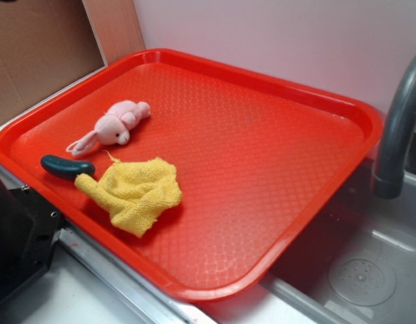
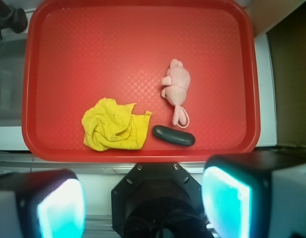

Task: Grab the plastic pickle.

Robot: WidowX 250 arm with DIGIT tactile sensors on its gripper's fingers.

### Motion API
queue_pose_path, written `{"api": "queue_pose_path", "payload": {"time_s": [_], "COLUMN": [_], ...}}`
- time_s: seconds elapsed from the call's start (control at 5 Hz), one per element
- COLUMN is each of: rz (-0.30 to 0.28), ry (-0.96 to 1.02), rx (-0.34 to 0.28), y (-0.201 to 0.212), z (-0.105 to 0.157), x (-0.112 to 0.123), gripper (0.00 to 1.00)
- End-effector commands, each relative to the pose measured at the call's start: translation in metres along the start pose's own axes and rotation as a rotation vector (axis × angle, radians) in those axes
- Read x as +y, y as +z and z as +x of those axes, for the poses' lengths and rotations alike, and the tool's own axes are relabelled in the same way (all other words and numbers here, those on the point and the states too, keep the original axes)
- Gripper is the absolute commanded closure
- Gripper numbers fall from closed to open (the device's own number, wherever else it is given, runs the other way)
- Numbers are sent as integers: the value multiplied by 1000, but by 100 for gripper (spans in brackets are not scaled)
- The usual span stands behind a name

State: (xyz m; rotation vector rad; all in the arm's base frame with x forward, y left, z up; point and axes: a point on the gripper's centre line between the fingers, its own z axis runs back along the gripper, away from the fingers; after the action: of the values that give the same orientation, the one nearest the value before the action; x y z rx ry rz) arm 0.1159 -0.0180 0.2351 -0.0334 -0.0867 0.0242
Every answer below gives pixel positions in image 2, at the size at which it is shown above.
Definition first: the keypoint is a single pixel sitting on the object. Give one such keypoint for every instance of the grey toy sink basin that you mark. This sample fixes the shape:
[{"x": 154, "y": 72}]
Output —
[{"x": 12, "y": 62}]

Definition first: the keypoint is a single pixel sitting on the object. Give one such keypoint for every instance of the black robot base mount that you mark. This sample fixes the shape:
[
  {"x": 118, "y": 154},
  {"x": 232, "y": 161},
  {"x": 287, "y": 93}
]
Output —
[{"x": 158, "y": 200}]

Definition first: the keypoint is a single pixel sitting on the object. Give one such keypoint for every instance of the grey toy faucet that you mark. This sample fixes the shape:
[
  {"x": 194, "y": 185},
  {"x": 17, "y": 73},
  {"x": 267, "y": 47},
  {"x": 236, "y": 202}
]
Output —
[{"x": 12, "y": 18}]

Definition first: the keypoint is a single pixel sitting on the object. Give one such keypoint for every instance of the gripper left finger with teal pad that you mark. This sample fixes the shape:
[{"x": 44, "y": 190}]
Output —
[{"x": 43, "y": 204}]

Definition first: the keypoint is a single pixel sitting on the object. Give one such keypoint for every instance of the crumpled yellow cloth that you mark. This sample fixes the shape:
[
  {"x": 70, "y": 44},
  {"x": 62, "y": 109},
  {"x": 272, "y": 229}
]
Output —
[{"x": 109, "y": 125}]

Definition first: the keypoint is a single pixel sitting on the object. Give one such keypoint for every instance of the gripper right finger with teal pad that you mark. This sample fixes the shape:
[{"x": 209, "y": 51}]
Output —
[{"x": 261, "y": 194}]

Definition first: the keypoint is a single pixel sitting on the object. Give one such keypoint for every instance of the dark green plastic pickle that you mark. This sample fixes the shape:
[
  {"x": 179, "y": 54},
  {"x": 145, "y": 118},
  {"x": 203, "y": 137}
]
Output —
[{"x": 173, "y": 136}]

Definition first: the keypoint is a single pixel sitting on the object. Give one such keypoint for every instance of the red plastic tray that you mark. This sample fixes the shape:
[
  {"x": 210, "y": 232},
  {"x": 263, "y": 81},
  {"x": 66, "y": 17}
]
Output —
[{"x": 80, "y": 51}]

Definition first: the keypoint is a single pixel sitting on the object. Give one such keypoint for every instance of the pink plush bunny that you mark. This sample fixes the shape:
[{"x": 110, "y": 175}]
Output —
[{"x": 175, "y": 87}]

